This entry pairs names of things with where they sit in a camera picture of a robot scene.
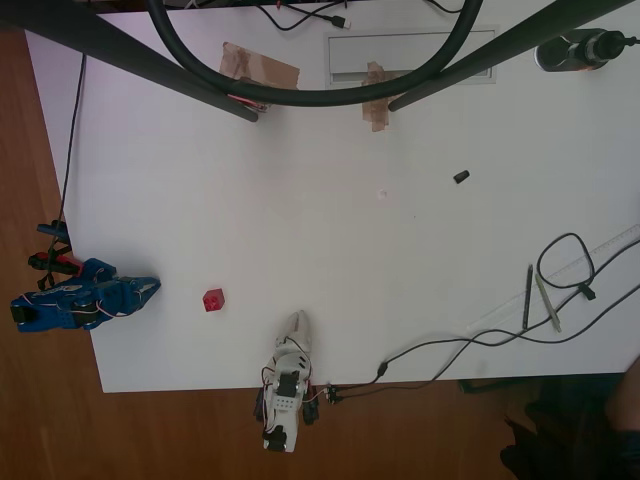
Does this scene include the person in dark trousers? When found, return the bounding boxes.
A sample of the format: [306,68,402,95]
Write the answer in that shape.
[499,353,640,480]

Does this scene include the black USB cable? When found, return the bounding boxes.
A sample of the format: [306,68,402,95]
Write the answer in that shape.
[253,0,352,32]

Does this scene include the black camera device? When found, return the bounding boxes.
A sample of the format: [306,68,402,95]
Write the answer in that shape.
[533,28,640,74]

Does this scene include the small red cube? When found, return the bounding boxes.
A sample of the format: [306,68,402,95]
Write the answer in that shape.
[202,286,226,313]

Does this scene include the transparent ruler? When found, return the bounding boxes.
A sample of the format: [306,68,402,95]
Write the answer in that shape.
[467,224,640,334]

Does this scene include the blue clamp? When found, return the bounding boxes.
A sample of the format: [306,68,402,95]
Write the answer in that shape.
[36,221,71,242]

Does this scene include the black pen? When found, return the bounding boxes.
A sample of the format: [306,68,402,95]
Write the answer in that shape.
[522,264,535,330]

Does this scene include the thin black cable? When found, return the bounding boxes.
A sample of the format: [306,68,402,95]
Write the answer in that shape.
[57,53,88,227]

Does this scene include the black cable with loop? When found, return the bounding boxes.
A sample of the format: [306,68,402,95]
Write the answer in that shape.
[327,232,640,402]

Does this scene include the black tripod leg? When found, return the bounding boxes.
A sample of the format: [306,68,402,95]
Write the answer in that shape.
[0,0,260,124]
[387,0,637,114]

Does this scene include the long black cable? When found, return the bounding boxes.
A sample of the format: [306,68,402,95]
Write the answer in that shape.
[374,284,640,384]

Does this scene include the red white wire bundle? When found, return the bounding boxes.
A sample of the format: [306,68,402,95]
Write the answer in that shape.
[227,92,274,114]

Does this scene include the thick black hose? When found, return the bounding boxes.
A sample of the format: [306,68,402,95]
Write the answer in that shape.
[146,0,485,107]

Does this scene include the narrow brown tape strip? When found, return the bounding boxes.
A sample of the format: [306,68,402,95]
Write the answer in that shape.
[360,61,397,133]

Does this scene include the grey cable cover plate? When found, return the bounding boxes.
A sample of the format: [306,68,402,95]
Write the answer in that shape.
[323,30,499,90]

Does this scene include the wide brown tape patch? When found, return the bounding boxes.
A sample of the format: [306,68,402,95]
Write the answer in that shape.
[218,41,302,92]

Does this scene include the green pen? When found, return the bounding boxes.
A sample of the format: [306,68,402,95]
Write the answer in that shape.
[534,272,564,334]

